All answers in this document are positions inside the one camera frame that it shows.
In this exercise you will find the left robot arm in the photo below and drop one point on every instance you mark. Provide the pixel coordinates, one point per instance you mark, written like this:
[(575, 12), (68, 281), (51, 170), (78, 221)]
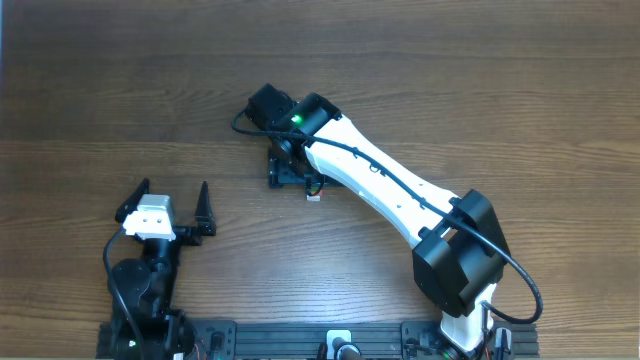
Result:
[(132, 285)]

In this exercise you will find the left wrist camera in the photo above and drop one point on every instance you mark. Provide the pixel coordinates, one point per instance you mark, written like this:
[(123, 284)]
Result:
[(151, 220)]

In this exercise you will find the mounting rail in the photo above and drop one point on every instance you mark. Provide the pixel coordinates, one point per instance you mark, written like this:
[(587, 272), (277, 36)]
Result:
[(290, 340)]

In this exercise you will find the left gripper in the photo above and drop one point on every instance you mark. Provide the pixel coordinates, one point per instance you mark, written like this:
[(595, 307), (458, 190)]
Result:
[(189, 235)]

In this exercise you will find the white cube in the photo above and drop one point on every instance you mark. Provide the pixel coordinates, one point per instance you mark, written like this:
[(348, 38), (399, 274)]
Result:
[(313, 198)]

